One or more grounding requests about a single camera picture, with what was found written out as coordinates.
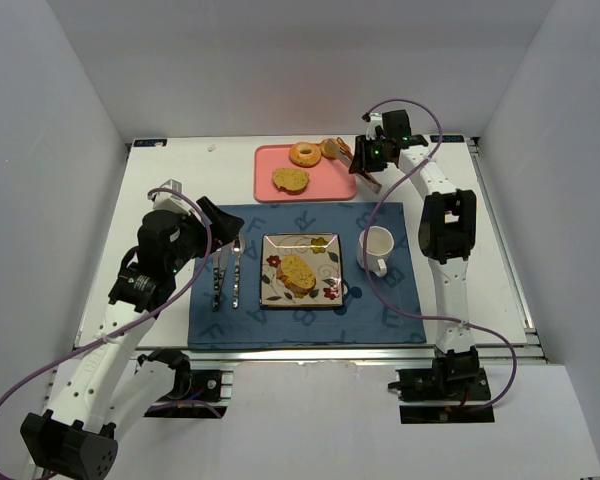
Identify white ceramic mug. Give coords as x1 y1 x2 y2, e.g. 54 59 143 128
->
357 226 394 277

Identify silver knife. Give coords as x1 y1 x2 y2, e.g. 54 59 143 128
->
219 244 232 305

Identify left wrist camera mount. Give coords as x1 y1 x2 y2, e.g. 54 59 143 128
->
148 179 192 215

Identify left blue table label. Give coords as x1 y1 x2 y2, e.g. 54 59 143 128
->
133 139 167 148

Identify silver spoon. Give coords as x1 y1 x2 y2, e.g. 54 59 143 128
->
232 233 246 309

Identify herb bread slice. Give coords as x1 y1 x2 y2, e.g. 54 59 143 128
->
276 254 316 297
272 168 310 194

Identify blue letter placemat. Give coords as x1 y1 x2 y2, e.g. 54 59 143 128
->
187 202 426 350

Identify sesame bagel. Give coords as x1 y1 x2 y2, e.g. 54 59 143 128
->
289 142 322 168

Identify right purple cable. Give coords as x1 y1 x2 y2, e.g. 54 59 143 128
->
362 99 519 414

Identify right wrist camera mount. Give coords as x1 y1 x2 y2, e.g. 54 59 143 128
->
362 112 385 140

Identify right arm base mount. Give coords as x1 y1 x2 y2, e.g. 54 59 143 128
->
387 368 495 425

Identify blue table label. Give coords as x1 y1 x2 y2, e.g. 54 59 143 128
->
133 139 167 148
429 134 466 143

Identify round bread roll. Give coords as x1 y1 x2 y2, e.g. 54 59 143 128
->
319 138 341 160

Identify square floral plate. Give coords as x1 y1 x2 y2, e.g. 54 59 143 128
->
259 233 344 309

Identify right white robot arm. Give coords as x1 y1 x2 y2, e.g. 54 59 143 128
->
349 110 479 385

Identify pink serving tray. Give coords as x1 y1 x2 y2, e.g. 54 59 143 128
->
253 144 357 203

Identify silver fork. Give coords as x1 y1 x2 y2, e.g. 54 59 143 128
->
211 249 221 311

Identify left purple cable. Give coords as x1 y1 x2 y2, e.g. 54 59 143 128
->
0 187 216 474

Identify right blue table label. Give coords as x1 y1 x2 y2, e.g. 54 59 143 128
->
429 134 466 143

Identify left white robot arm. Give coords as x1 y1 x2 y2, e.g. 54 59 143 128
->
20 189 244 479

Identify metal serving tongs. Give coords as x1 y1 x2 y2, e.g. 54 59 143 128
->
320 137 382 194

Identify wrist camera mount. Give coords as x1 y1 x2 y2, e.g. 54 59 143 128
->
148 179 192 215
362 112 385 140

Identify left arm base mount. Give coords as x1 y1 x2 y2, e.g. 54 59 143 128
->
144 367 232 419

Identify purple cable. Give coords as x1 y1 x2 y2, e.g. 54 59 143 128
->
0 187 216 474
362 99 519 414

